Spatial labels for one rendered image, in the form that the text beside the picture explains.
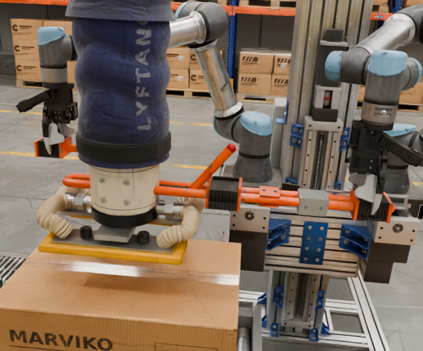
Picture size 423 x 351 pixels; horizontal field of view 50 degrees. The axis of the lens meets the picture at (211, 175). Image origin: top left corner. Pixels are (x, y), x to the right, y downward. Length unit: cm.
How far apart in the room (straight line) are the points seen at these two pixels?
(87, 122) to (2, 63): 988
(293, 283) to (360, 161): 100
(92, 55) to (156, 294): 59
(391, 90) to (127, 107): 56
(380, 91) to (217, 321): 63
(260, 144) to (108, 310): 80
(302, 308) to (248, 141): 85
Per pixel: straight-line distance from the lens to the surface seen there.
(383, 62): 104
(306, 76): 176
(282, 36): 952
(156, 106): 103
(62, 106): 140
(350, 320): 244
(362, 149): 108
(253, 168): 163
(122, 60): 98
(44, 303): 120
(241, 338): 168
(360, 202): 111
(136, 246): 108
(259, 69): 820
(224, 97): 167
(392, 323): 286
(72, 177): 120
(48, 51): 138
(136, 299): 117
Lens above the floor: 164
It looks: 21 degrees down
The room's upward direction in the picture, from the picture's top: 3 degrees clockwise
